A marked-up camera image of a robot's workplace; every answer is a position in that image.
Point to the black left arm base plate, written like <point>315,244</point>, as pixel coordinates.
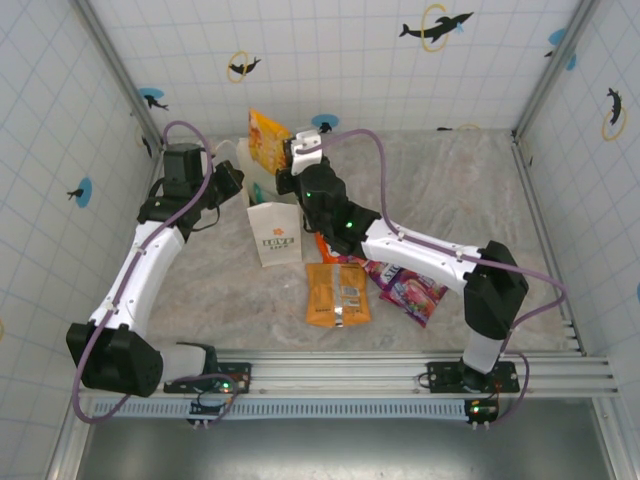
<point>240,372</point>

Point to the purple stick snack bag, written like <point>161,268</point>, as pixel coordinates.
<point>382,274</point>

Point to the yellow orange snack bag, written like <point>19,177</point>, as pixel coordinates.
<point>265,137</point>

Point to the pink purple berry snack bag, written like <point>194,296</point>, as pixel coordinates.
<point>415,300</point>

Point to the teal Fox's candy bag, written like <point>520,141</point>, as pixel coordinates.
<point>258,191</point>

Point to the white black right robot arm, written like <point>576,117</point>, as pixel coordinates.
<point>425,255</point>

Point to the aluminium mounting rail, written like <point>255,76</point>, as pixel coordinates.
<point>340,370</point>

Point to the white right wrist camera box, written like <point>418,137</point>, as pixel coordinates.
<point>307,150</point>

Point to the orange Fox's candy bag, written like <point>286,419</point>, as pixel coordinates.
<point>325,252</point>

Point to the aluminium frame post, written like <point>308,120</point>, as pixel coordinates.
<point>115,65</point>
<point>555,70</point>
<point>612,450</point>
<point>65,450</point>

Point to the orange foil snack bag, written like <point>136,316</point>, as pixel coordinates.
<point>325,295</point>

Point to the black dolphin blue circle sticker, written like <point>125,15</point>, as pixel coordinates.
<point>325,122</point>
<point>85,192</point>

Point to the white paper bag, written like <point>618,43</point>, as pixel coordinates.
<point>275,235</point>

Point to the aluminium side rail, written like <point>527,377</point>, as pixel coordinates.
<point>538,210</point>

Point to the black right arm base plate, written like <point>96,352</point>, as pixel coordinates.
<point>440,375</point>

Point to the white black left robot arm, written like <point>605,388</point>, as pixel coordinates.
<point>135,280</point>

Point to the small circuit board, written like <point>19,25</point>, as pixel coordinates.
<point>200,410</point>
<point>482,411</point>

